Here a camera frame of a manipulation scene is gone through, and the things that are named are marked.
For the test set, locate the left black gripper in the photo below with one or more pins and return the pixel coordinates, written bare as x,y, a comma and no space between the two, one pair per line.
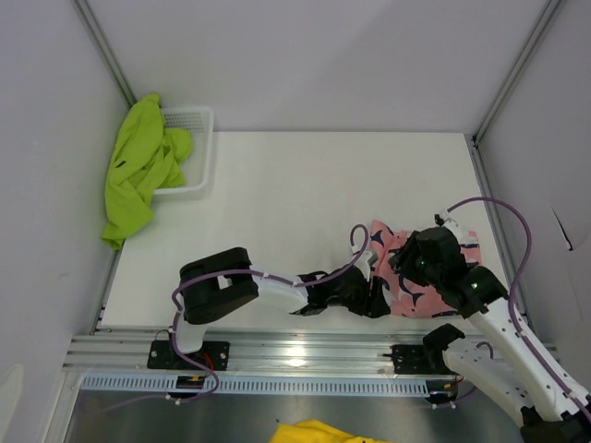
379,306

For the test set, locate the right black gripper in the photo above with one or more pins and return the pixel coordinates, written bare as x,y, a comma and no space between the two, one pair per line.
402,260

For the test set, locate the pink shark print shorts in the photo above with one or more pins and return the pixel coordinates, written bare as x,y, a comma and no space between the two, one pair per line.
405,298

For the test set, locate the lime green shorts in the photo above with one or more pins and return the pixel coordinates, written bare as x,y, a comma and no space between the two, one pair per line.
146,157

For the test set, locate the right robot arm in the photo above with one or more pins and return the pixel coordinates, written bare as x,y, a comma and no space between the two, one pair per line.
528,383

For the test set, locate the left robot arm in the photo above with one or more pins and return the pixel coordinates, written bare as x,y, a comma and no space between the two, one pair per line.
216,286

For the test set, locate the yellow cloth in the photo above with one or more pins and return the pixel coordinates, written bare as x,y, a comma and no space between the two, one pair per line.
310,431

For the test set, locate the white perforated plastic basket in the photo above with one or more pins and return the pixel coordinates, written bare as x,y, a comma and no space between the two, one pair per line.
197,168

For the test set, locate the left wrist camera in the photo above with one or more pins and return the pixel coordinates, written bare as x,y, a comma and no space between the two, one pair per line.
364,259

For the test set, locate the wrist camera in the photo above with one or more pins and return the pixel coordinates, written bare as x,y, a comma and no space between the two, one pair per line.
364,259
445,220

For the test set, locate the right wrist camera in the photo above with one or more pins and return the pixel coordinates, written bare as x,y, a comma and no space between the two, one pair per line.
445,220

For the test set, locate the right aluminium frame post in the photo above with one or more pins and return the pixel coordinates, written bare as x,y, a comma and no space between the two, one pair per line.
532,43

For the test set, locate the aluminium frame post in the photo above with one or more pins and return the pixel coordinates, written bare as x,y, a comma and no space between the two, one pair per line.
103,48
532,43

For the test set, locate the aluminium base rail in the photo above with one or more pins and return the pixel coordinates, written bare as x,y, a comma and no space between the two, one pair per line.
294,354

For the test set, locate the slotted cable duct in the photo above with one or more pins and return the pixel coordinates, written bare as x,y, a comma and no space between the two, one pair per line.
328,386

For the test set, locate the left aluminium frame post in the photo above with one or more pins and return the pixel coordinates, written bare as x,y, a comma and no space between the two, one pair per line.
103,48

